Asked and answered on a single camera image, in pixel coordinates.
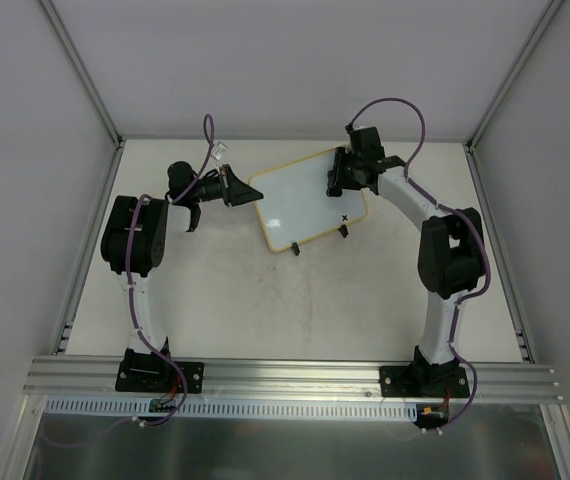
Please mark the yellow framed small whiteboard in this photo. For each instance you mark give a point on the yellow framed small whiteboard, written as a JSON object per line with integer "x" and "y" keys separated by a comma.
{"x": 295, "y": 207}

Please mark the aluminium mounting rail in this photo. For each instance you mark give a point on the aluminium mounting rail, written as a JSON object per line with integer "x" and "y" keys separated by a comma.
{"x": 519, "y": 383}

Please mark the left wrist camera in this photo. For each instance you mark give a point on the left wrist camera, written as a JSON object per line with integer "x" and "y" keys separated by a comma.
{"x": 218, "y": 151}

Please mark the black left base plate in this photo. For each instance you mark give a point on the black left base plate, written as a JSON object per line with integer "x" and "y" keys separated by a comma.
{"x": 148, "y": 373}

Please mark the right aluminium frame post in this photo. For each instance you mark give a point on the right aluminium frame post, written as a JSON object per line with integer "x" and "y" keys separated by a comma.
{"x": 533, "y": 39}

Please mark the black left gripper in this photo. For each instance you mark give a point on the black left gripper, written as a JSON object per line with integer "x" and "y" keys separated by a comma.
{"x": 226, "y": 185}

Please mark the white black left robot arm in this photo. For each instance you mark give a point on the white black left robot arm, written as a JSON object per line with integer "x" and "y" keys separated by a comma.
{"x": 133, "y": 245}

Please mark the left aluminium frame post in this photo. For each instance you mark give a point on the left aluminium frame post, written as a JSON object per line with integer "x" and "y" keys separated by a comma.
{"x": 60, "y": 31}

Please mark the white slotted cable duct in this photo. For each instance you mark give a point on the white slotted cable duct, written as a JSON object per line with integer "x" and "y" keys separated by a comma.
{"x": 197, "y": 407}

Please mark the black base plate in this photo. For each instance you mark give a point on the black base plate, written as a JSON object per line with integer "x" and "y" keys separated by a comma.
{"x": 148, "y": 373}
{"x": 409, "y": 381}

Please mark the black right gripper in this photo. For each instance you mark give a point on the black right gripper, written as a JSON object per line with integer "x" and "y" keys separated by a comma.
{"x": 340, "y": 170}

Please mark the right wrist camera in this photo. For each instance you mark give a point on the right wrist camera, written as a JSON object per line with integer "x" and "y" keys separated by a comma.
{"x": 349, "y": 128}

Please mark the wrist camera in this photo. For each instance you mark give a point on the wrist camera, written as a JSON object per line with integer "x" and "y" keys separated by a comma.
{"x": 349, "y": 128}
{"x": 218, "y": 151}

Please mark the aluminium frame post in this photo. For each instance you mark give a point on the aluminium frame post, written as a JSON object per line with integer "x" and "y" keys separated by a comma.
{"x": 60, "y": 31}
{"x": 533, "y": 39}

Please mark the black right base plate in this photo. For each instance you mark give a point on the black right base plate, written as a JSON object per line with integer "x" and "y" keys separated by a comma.
{"x": 409, "y": 381}

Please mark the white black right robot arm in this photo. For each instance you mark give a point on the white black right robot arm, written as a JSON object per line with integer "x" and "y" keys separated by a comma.
{"x": 451, "y": 261}

